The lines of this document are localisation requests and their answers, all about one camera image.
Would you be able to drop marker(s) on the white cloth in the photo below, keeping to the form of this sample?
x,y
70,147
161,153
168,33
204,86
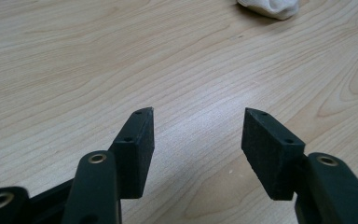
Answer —
x,y
272,7

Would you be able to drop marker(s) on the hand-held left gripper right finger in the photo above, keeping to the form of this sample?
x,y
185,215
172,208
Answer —
x,y
268,155

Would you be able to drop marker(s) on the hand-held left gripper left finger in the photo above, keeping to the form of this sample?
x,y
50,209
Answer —
x,y
133,161

